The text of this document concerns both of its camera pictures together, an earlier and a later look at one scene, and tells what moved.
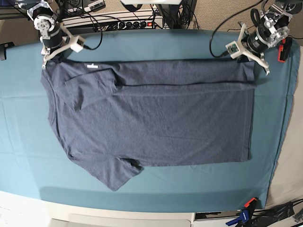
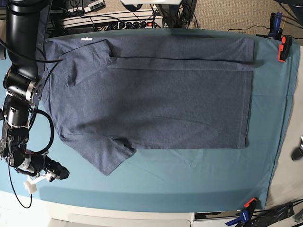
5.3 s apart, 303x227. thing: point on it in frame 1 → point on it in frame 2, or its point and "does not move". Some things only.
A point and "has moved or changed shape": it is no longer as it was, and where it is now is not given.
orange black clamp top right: [284, 49] does not move
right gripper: [245, 53] → [297, 154]
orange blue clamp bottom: [245, 214] does not move
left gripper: [62, 57] → [60, 172]
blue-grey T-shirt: [114, 116] has moved or changed shape
